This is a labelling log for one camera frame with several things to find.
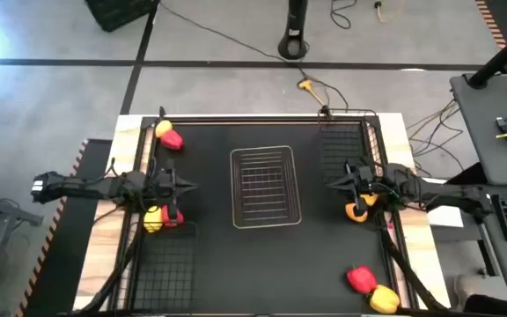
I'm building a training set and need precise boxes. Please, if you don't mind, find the copper-rimmed wire basket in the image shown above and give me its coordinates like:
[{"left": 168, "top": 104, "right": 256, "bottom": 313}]
[{"left": 229, "top": 144, "right": 303, "bottom": 230}]

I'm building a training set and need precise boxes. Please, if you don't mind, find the black sleeved cable bundle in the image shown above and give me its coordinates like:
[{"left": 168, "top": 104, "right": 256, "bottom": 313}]
[
  {"left": 77, "top": 210, "right": 144, "bottom": 314},
  {"left": 376, "top": 209, "right": 448, "bottom": 313}
]

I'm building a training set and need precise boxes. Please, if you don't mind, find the grey desk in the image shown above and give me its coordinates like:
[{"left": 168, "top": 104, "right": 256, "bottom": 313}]
[{"left": 449, "top": 72, "right": 507, "bottom": 294}]

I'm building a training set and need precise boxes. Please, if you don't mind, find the looped black floor cable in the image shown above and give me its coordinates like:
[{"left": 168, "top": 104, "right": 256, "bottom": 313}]
[{"left": 329, "top": 0, "right": 359, "bottom": 31}]

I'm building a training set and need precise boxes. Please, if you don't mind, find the red bell pepper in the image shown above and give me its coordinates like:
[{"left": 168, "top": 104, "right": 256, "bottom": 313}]
[
  {"left": 160, "top": 129, "right": 185, "bottom": 151},
  {"left": 345, "top": 264, "right": 378, "bottom": 295},
  {"left": 161, "top": 204, "right": 185, "bottom": 229}
]

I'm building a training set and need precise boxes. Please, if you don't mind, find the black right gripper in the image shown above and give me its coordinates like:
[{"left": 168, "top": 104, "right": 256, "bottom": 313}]
[{"left": 327, "top": 160, "right": 385, "bottom": 217}]

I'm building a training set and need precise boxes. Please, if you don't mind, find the black slanted pole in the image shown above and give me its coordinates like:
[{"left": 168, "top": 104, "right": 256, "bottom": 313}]
[{"left": 467, "top": 19, "right": 507, "bottom": 89}]

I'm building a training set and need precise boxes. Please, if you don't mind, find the black wire basket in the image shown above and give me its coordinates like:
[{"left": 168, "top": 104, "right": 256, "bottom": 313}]
[
  {"left": 129, "top": 222, "right": 200, "bottom": 313},
  {"left": 317, "top": 107, "right": 385, "bottom": 186}
]

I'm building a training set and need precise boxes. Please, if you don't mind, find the person's leg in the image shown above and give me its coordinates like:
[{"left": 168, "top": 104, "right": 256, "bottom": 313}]
[{"left": 462, "top": 293, "right": 507, "bottom": 317}]

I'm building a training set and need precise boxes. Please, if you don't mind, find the black plastic crate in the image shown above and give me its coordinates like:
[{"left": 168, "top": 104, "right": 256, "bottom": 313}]
[{"left": 84, "top": 0, "right": 160, "bottom": 33}]

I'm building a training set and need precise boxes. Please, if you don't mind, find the thin yellow floor cable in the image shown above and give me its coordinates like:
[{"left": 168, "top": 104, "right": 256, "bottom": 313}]
[{"left": 407, "top": 100, "right": 459, "bottom": 142}]

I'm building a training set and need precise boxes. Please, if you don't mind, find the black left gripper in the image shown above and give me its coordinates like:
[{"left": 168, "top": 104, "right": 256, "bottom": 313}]
[{"left": 154, "top": 158, "right": 200, "bottom": 224}]

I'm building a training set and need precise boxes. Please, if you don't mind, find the yellow extension cord plug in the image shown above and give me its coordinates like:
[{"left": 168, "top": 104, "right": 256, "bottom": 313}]
[{"left": 297, "top": 77, "right": 327, "bottom": 109}]

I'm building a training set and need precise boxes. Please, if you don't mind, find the long black floor cable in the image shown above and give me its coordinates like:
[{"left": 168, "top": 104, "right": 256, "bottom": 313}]
[{"left": 158, "top": 1, "right": 350, "bottom": 114}]

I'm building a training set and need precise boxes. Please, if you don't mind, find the yellow bell pepper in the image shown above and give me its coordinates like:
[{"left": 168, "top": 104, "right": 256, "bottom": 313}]
[
  {"left": 368, "top": 284, "right": 401, "bottom": 315},
  {"left": 143, "top": 205, "right": 165, "bottom": 233}
]

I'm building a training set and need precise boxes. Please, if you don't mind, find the person's shoe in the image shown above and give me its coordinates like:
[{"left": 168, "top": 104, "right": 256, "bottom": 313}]
[{"left": 453, "top": 273, "right": 486, "bottom": 307}]

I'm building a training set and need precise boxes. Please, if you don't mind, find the black desk leg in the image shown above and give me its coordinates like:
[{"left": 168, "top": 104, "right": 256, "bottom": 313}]
[{"left": 445, "top": 161, "right": 489, "bottom": 186}]

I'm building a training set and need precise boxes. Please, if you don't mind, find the white paper sheet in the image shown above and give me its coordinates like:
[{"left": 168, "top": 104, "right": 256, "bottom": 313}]
[{"left": 420, "top": 175, "right": 465, "bottom": 229}]

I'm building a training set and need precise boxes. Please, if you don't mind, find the thin black floor cable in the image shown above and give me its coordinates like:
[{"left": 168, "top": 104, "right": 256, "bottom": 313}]
[{"left": 409, "top": 105, "right": 466, "bottom": 177}]

